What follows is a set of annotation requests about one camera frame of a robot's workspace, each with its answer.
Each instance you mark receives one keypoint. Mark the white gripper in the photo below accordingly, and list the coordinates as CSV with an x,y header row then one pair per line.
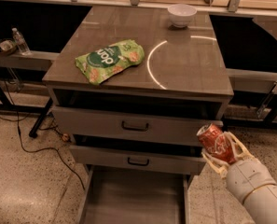
x,y
249,177

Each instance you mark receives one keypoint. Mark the red coke can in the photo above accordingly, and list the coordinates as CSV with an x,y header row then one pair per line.
x,y
215,143

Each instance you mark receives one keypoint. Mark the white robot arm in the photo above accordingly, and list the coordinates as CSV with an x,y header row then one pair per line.
x,y
261,204

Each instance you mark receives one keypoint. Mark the grey drawer cabinet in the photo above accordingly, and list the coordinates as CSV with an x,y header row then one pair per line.
x,y
182,75

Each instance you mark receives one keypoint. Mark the bottom grey drawer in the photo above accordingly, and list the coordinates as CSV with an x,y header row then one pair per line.
x,y
125,196

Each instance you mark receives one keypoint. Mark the grey drawer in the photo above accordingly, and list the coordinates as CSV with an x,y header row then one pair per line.
x,y
125,196
138,160
127,126

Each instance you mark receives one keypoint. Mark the middle grey drawer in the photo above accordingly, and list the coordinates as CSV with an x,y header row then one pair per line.
x,y
138,160

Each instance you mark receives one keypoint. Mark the top grey drawer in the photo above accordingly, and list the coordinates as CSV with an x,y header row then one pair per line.
x,y
127,126

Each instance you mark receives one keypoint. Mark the white bowl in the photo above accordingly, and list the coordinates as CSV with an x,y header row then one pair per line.
x,y
181,15

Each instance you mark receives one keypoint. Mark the green chip bag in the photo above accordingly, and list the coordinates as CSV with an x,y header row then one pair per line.
x,y
100,65

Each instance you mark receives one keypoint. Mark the grey side bench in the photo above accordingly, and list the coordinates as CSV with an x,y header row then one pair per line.
x,y
37,60

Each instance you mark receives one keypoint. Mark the clear plastic water bottle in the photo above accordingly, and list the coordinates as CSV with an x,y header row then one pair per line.
x,y
20,42

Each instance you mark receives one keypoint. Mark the small dish with items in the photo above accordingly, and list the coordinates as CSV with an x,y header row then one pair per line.
x,y
7,47

